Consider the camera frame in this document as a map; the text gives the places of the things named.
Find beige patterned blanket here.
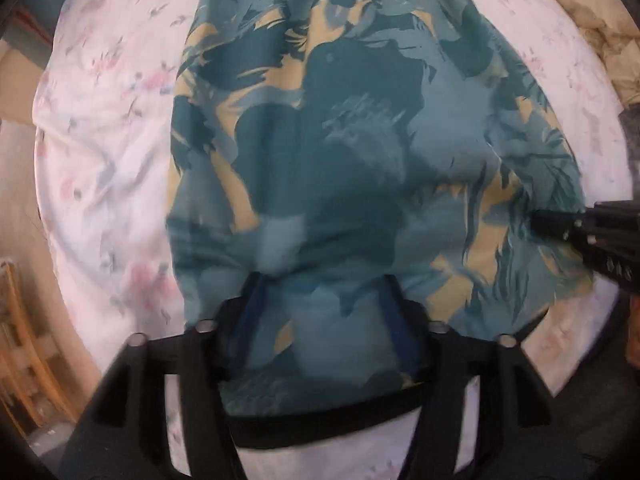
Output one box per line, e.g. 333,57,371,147
517,0,640,106

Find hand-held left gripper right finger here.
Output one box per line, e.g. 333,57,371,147
377,275,583,480

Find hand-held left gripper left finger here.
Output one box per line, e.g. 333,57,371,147
60,272,266,480

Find white floral bed sheet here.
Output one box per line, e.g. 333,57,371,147
32,0,636,480

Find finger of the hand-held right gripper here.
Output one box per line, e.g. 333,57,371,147
530,200,640,291

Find teal leaf print pants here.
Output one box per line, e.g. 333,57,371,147
165,0,593,448

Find wooden furniture frame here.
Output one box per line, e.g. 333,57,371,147
0,257,81,436

